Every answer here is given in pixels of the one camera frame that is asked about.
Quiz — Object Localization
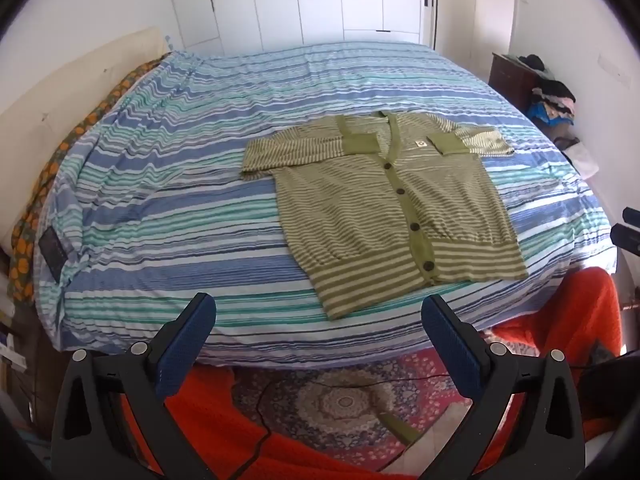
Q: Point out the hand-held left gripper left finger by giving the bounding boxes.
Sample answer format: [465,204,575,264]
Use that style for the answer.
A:
[51,292,221,480]

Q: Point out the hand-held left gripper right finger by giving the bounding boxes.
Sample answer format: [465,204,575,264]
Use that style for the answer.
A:
[421,294,586,480]

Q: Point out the green striped cardigan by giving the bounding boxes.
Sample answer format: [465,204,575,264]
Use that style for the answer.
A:
[241,111,530,322]

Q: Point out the pile of clothes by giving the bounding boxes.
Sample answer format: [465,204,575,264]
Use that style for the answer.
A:
[520,54,578,131]

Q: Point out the white cloth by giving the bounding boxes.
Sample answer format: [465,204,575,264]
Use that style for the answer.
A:
[562,137,601,181]

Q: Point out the red knitted blanket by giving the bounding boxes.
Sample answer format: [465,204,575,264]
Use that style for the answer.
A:
[117,267,623,480]

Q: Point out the green fabric strip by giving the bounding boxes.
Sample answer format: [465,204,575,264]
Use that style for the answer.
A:
[378,410,423,445]

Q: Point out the patterned rug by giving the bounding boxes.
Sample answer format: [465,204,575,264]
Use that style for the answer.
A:
[232,342,501,466]

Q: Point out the blue green striped bed sheet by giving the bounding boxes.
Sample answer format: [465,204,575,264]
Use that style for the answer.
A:
[32,42,618,371]

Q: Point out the dark sheet label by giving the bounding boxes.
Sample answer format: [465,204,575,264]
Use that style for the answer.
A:
[40,227,68,278]

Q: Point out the orange floral cloth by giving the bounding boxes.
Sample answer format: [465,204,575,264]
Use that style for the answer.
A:
[10,57,166,306]

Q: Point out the dark wooden nightstand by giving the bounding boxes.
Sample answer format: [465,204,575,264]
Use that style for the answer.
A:
[488,52,541,111]

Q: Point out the white door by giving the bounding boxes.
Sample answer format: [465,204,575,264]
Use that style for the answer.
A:
[420,0,480,52]

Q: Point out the cream headboard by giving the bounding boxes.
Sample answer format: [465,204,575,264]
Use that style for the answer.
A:
[0,27,173,256]

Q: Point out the white wardrobe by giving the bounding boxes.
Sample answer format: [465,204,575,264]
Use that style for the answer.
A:
[165,0,423,56]

